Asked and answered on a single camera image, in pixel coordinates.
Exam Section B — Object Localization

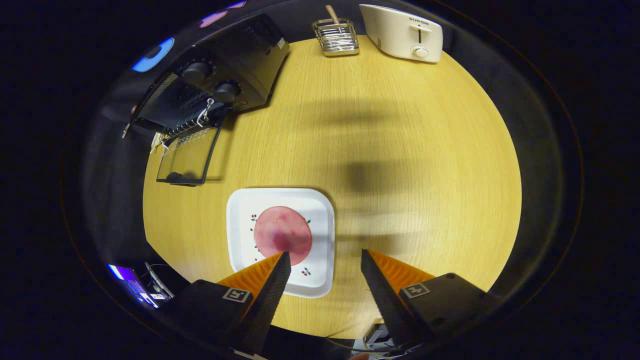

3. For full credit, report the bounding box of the black toaster oven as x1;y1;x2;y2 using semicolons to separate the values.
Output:
122;14;291;187

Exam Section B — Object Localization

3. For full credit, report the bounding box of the pink ham slice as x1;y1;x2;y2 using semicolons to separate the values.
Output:
253;206;313;267

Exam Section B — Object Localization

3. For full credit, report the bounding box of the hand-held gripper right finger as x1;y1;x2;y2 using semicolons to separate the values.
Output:
360;248;502;352

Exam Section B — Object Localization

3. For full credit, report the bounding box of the wire mesh holder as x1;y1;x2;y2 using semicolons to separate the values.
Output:
312;19;361;57

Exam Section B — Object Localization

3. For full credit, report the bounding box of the white square plate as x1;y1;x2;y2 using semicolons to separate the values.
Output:
226;188;336;299

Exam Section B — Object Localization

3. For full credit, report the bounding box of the white bread toaster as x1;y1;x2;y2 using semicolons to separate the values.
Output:
359;4;444;64

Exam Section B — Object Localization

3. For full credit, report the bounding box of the glowing screen device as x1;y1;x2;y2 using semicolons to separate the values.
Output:
107;263;174;309

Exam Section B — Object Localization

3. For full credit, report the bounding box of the white string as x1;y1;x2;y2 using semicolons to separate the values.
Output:
196;98;216;127
149;132;171;155

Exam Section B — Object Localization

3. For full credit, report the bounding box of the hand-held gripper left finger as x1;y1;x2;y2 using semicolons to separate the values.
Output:
164;251;292;356

